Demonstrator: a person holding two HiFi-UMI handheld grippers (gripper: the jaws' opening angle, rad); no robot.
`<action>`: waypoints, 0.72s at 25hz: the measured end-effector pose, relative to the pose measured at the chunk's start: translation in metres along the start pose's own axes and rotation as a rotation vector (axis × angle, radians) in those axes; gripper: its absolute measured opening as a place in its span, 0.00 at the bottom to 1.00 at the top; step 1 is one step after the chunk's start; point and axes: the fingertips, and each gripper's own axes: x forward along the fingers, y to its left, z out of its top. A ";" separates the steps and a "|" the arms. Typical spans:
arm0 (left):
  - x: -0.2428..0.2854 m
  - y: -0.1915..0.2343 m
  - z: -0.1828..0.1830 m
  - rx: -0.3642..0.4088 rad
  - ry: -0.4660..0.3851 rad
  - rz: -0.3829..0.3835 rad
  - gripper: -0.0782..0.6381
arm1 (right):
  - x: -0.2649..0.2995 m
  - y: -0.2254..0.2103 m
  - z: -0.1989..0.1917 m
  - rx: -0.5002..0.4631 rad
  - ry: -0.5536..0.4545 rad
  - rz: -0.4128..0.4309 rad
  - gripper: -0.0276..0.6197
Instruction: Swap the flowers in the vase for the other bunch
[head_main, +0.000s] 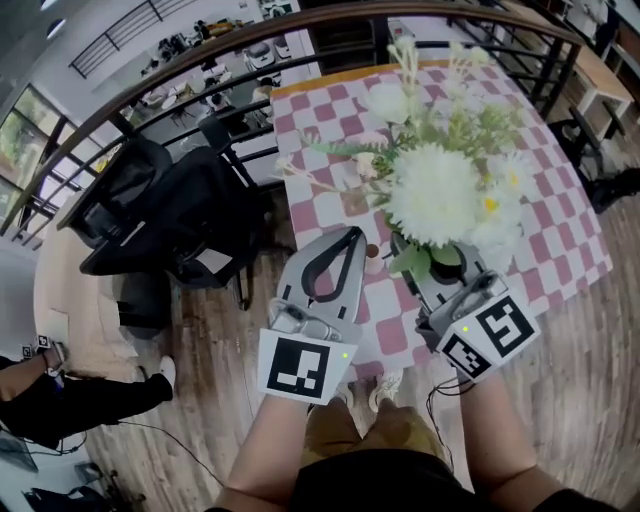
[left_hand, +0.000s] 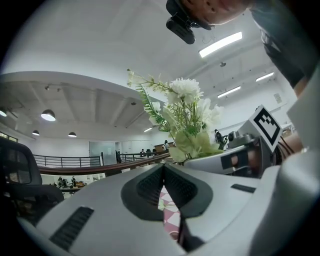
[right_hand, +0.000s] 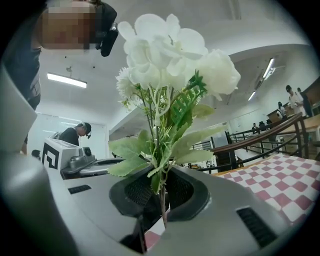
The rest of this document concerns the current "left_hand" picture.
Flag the person's face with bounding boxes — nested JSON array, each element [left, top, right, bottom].
[[180, 0, 256, 26]]

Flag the white flowers bunch green leaves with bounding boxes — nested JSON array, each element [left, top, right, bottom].
[[126, 68, 225, 163]]

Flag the person's right forearm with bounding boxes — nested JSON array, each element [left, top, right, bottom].
[[276, 131, 305, 162]]

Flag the black device on stand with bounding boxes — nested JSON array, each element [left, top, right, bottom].
[[213, 129, 229, 151]]

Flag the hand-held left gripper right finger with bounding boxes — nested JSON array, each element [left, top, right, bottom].
[[164, 163, 263, 253]]

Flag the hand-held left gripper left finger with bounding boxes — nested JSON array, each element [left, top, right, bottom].
[[16, 163, 188, 256]]

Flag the brown wooden handrail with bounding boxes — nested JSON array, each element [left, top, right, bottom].
[[38, 152, 174, 176]]

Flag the person's right hand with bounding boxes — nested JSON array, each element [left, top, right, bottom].
[[247, 145, 263, 174]]

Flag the black head-worn camera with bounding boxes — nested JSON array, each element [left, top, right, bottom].
[[165, 0, 216, 46]]

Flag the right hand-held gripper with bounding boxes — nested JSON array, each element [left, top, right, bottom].
[[183, 104, 283, 180]]

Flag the black mesh office chair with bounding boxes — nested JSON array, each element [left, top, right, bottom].
[[0, 136, 65, 219]]

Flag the pink checked tablecloth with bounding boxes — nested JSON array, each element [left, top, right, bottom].
[[157, 184, 181, 241]]

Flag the frosted glass door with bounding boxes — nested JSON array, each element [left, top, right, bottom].
[[88, 141, 117, 166]]

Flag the black metal railing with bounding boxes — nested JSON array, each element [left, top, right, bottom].
[[32, 153, 104, 169]]

